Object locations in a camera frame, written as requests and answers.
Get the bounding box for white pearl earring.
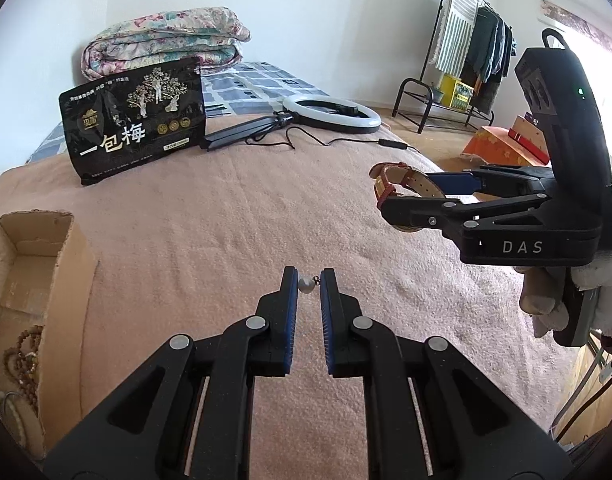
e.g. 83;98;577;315
297;275;320;294

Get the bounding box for brown wooden bead necklace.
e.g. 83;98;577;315
1;324;45;409

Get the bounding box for white gloved right hand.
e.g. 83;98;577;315
514;252;612;339

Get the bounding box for orange box on floor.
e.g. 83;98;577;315
460;126;549;167

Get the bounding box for black clothes rack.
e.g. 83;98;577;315
392;0;501;133

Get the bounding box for yellow box on rack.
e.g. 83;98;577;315
440;74;474;112

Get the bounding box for brown box on floor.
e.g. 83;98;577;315
508;116;550;165

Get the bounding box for striped hanging towel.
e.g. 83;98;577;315
428;0;480;77

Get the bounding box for dark hanging clothes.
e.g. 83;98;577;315
460;6;518;115

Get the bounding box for black folded tripod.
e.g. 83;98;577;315
200;112;294;151

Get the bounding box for blue plaid mattress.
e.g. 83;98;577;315
25;60;332;166

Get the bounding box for cardboard box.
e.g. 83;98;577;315
0;210;98;460

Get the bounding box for black snack bag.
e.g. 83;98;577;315
59;58;206;185

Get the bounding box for floral folded quilt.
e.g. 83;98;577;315
80;6;251;80

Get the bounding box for black ring light cable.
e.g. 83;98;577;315
245;123;422;156

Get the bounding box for white ring light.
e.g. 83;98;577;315
282;96;382;134

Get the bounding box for cream bead bracelet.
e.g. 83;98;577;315
0;390;45;461

